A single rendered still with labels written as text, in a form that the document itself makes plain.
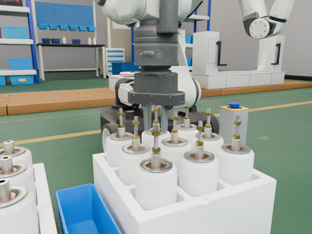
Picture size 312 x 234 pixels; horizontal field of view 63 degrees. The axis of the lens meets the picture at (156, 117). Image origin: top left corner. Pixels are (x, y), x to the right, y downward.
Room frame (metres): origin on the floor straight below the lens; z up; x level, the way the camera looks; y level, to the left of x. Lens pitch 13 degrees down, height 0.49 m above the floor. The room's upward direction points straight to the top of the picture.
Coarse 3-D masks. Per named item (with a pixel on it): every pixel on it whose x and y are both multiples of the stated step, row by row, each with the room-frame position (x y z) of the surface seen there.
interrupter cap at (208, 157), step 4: (188, 152) 0.60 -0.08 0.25; (192, 152) 0.60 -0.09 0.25; (204, 152) 0.60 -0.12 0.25; (208, 152) 0.60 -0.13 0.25; (184, 156) 0.57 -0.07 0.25; (188, 156) 0.57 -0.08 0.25; (192, 156) 0.58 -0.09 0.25; (204, 156) 0.58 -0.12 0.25; (208, 156) 0.58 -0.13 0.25; (212, 156) 0.58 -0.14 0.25; (188, 160) 0.56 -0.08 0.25; (192, 160) 0.55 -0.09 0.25; (196, 160) 0.55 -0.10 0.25; (200, 160) 0.55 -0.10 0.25; (204, 160) 0.55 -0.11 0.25; (208, 160) 0.55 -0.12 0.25; (212, 160) 0.55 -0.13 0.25
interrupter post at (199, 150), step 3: (195, 144) 0.59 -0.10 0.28; (195, 147) 0.58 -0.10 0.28; (198, 147) 0.57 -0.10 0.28; (201, 147) 0.57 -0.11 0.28; (195, 150) 0.58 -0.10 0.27; (198, 150) 0.57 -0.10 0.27; (201, 150) 0.57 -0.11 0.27; (195, 153) 0.58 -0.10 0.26; (198, 153) 0.57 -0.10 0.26; (201, 153) 0.57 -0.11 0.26; (195, 156) 0.58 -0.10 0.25; (198, 156) 0.57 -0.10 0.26; (201, 156) 0.57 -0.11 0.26
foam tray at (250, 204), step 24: (96, 168) 0.73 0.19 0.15; (120, 192) 0.54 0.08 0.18; (216, 192) 0.54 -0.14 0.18; (240, 192) 0.54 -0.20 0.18; (264, 192) 0.58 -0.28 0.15; (120, 216) 0.52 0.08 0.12; (144, 216) 0.44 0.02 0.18; (168, 216) 0.45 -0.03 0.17; (192, 216) 0.48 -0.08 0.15; (216, 216) 0.51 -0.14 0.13; (240, 216) 0.55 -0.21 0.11; (264, 216) 0.58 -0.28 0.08
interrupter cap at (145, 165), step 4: (144, 160) 0.55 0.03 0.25; (148, 160) 0.55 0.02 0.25; (164, 160) 0.55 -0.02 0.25; (168, 160) 0.55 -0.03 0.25; (140, 164) 0.53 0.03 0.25; (144, 164) 0.53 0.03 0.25; (148, 164) 0.53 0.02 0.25; (164, 164) 0.53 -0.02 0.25; (168, 164) 0.53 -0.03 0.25; (172, 164) 0.53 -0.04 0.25; (140, 168) 0.51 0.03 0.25; (144, 168) 0.51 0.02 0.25; (148, 168) 0.51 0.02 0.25; (152, 168) 0.52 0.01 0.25; (156, 168) 0.52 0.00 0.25; (160, 168) 0.51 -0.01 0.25; (164, 168) 0.51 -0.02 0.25; (168, 168) 0.51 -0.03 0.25; (152, 172) 0.49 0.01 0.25; (156, 172) 0.49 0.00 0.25; (160, 172) 0.49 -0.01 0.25
